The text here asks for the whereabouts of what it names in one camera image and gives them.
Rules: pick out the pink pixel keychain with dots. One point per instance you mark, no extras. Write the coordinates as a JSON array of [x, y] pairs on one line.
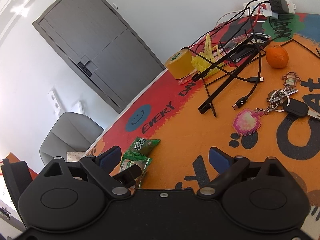
[[247, 121]]

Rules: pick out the colourful cartoon table mat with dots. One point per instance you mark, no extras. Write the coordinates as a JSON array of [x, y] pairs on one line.
[[169, 112]]

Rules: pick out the black door handle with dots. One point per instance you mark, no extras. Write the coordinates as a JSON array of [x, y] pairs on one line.
[[84, 68]]

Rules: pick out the grey armchair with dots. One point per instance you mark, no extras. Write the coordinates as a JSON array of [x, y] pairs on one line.
[[72, 132]]

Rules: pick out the key bunch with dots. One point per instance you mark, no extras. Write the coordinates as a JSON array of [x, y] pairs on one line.
[[278, 97]]

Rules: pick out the polka dot cushion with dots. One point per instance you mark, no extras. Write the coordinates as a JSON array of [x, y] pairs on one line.
[[74, 156]]

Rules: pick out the grey door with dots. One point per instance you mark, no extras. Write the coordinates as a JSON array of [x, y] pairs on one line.
[[121, 63]]

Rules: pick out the white wall bracket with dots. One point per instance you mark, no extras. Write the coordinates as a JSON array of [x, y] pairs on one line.
[[54, 102]]

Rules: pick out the black wire rack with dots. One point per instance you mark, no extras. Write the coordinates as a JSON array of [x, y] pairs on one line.
[[233, 63]]

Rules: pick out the yellow tape roll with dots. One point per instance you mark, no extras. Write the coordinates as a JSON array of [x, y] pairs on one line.
[[179, 65]]

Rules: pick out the yellow plastic bag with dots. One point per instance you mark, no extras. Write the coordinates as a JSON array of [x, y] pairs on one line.
[[204, 59]]

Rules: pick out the green snack packet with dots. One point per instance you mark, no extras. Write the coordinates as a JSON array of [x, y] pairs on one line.
[[143, 146], [137, 164]]

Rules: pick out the black power adapter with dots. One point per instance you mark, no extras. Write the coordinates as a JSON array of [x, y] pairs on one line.
[[279, 6]]

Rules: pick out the orange mandarin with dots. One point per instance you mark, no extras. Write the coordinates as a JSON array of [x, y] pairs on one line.
[[277, 57]]

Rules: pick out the white power strip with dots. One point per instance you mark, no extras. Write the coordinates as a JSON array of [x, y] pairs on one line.
[[265, 7]]

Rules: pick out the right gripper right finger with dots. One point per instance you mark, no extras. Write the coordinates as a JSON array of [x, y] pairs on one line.
[[229, 171]]

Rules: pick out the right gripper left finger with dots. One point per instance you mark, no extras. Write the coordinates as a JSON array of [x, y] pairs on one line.
[[99, 169]]

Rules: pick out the black car key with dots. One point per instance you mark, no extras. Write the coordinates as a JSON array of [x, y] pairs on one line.
[[299, 109]]

